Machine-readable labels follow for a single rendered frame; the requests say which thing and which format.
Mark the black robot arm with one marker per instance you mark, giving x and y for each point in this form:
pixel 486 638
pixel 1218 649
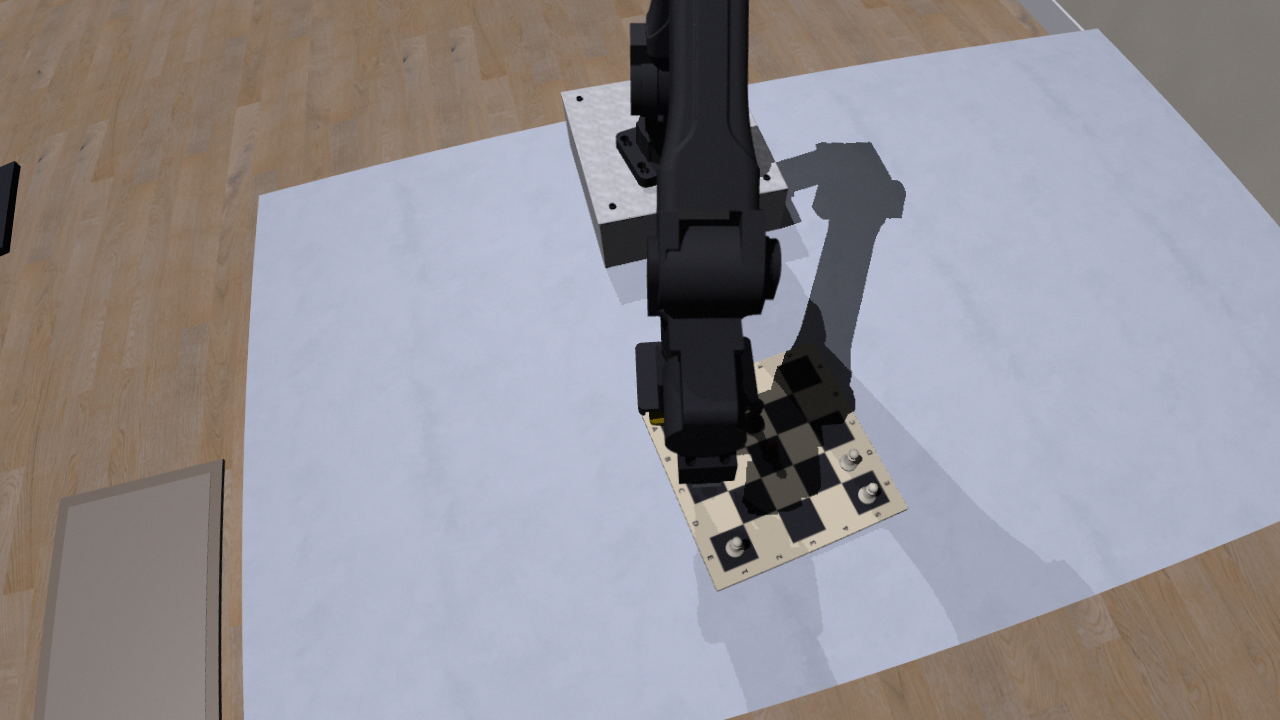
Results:
pixel 703 275

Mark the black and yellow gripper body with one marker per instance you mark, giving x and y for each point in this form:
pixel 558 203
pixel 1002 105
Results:
pixel 646 376

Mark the black and cream chessboard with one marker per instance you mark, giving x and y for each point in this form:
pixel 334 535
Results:
pixel 803 500

